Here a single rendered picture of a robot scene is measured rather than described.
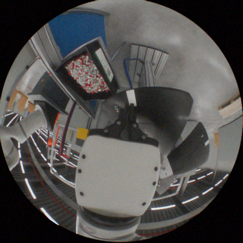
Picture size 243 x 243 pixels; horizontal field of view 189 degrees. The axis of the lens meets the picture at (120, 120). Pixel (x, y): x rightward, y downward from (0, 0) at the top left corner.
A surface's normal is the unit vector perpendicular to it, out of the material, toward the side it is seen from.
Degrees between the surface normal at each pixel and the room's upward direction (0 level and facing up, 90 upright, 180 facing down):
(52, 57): 90
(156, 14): 0
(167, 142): 49
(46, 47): 90
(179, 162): 87
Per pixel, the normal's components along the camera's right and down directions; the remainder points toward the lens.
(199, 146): -0.42, -0.18
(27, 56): 0.99, 0.16
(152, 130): -0.63, 0.37
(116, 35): -0.17, 0.94
